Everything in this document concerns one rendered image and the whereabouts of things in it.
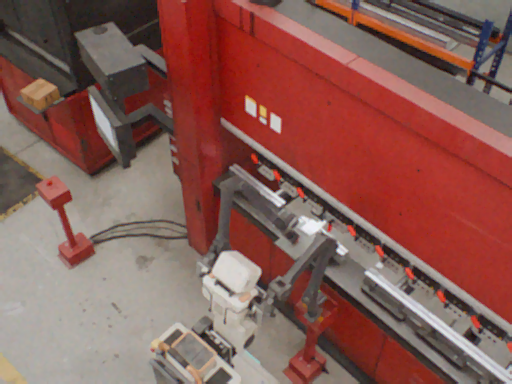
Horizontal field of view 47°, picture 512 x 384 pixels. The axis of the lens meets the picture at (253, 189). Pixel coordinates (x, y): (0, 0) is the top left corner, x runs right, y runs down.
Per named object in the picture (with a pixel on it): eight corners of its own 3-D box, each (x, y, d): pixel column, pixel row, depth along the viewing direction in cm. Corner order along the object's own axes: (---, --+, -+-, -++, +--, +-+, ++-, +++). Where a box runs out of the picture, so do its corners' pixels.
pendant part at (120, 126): (97, 130, 401) (86, 87, 375) (113, 124, 406) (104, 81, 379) (123, 170, 375) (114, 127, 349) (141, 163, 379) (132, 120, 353)
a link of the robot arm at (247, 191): (229, 181, 328) (237, 187, 319) (236, 174, 328) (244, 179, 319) (273, 226, 351) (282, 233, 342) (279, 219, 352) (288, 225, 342)
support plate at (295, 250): (274, 243, 367) (274, 242, 366) (303, 221, 379) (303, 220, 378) (295, 260, 358) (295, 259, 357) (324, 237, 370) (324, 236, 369)
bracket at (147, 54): (112, 66, 385) (110, 57, 380) (143, 52, 397) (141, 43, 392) (149, 94, 365) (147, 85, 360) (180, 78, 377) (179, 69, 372)
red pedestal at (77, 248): (56, 255, 483) (28, 185, 423) (83, 239, 495) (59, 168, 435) (69, 270, 473) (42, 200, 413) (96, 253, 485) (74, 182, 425)
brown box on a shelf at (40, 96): (15, 98, 467) (10, 86, 457) (43, 84, 480) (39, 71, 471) (37, 115, 453) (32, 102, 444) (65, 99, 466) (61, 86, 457)
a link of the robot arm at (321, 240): (318, 224, 319) (331, 232, 312) (328, 235, 329) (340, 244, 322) (265, 288, 314) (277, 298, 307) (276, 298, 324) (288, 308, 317)
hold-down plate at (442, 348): (415, 333, 337) (416, 331, 335) (420, 327, 339) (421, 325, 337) (460, 370, 322) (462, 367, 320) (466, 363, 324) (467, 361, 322)
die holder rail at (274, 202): (229, 177, 422) (228, 167, 415) (235, 173, 425) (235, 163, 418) (278, 215, 397) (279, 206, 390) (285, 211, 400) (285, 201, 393)
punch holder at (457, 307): (437, 305, 315) (445, 288, 303) (447, 296, 319) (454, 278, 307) (462, 324, 307) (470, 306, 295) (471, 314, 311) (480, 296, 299)
